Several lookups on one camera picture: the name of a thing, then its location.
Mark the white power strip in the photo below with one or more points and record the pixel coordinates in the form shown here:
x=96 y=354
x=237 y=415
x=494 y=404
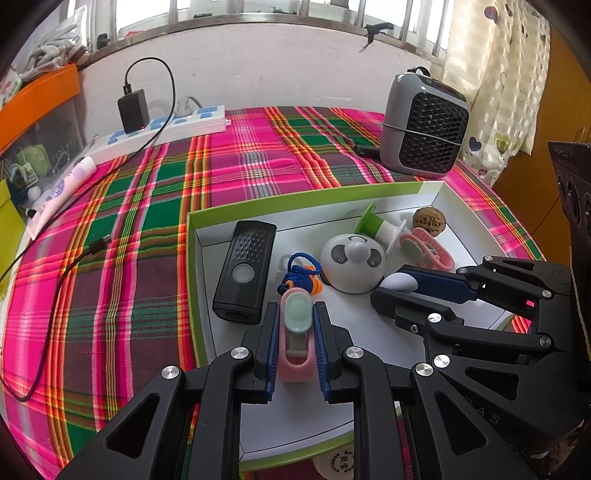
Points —
x=194 y=122

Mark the barred window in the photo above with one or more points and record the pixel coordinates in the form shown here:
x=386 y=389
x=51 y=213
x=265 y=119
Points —
x=231 y=7

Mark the green and white cardboard box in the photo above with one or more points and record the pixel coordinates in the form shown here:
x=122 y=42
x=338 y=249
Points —
x=300 y=217

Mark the grey portable heater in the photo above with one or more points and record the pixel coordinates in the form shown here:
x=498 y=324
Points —
x=429 y=134

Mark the white lotion tube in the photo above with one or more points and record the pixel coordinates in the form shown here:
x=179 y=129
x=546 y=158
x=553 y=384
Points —
x=69 y=182

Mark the black heater plug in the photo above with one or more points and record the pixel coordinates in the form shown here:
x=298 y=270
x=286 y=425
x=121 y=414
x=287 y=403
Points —
x=367 y=150

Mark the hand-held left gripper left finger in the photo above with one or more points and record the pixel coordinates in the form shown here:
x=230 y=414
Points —
x=272 y=341

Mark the clear plastic bags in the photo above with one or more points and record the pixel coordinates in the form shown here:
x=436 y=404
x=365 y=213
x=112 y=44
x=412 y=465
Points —
x=51 y=48

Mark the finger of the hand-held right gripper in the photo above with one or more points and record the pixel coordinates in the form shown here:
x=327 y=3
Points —
x=443 y=284
x=401 y=307

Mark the black rectangular device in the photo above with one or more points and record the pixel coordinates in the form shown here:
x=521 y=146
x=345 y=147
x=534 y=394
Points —
x=244 y=258

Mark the black window clamp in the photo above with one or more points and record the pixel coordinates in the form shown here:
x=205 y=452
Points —
x=381 y=28

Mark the white round panda gadget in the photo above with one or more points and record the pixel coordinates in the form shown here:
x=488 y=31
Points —
x=353 y=272

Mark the white round printed disc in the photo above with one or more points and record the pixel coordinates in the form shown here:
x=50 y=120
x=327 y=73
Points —
x=334 y=466

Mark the pink plaid cloth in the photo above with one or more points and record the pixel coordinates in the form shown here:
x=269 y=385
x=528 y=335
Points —
x=138 y=277

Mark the wooden cabinet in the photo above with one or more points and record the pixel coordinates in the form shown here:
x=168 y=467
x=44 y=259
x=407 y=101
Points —
x=554 y=92

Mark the green and white round gadget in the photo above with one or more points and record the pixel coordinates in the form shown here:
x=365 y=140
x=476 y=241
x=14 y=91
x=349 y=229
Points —
x=369 y=224

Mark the white mushroom-shaped massager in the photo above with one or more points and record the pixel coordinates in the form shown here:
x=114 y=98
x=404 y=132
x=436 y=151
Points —
x=399 y=280

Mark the pink roller massager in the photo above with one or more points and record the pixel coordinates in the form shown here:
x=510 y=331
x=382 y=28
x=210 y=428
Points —
x=298 y=364

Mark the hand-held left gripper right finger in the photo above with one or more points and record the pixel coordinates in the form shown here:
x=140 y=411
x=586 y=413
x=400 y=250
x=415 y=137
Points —
x=323 y=346

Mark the yellow-green box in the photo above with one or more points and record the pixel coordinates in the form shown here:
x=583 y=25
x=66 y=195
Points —
x=7 y=203

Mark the pink clip massager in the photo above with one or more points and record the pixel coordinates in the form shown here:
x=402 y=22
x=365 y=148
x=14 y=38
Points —
x=438 y=258

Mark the black power adapter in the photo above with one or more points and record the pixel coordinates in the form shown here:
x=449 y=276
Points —
x=134 y=110

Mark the brown wrinkled walnut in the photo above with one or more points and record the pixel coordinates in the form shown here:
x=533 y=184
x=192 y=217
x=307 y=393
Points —
x=429 y=221

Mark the cream heart-print curtain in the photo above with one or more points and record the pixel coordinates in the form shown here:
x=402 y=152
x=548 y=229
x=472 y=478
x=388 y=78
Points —
x=498 y=69

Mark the clear container with orange lid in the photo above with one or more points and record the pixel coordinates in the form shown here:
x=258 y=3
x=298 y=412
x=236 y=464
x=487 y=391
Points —
x=41 y=87

